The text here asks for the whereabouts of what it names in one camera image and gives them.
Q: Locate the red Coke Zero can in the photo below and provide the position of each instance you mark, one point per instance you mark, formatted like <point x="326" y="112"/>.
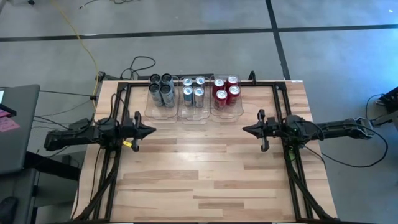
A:
<point x="232" y="80"/>
<point x="221" y="95"/>
<point x="219" y="83"/>
<point x="234" y="91"/>

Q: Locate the pink sticky note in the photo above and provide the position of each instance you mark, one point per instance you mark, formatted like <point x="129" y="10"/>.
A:
<point x="7" y="125"/>

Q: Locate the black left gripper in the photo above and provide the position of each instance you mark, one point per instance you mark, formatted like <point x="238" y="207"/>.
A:
<point x="129" y="131"/>

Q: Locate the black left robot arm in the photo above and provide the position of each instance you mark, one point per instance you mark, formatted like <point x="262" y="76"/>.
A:
<point x="68" y="137"/>

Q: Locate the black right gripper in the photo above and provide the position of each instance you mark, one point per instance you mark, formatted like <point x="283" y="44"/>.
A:
<point x="272" y="132"/>

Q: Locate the clear plastic bin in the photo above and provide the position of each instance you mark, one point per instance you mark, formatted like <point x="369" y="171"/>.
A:
<point x="161" y="113"/>
<point x="227" y="113"/>
<point x="196" y="115"/>

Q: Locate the black computer mouse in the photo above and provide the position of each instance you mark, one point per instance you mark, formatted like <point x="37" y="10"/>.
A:
<point x="7" y="210"/>

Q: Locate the black equipment box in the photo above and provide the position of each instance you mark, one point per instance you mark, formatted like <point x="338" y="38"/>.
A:
<point x="390" y="99"/>

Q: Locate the black phone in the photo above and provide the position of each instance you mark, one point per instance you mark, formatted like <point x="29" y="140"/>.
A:
<point x="6" y="110"/>

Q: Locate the grey desk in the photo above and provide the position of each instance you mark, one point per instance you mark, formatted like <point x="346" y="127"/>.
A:
<point x="21" y="199"/>

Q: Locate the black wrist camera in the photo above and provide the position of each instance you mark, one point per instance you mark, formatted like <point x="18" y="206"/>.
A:
<point x="273" y="123"/>
<point x="107" y="124"/>

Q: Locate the yellow tag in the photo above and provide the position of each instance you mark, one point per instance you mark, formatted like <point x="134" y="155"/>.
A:
<point x="127" y="143"/>

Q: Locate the black clamp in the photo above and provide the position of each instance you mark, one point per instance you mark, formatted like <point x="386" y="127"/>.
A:
<point x="252" y="77"/>

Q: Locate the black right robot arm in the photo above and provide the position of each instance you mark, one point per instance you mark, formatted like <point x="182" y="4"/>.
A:
<point x="335" y="129"/>

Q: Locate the black aluminium table frame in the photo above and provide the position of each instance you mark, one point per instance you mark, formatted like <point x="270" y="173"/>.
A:
<point x="264" y="84"/>

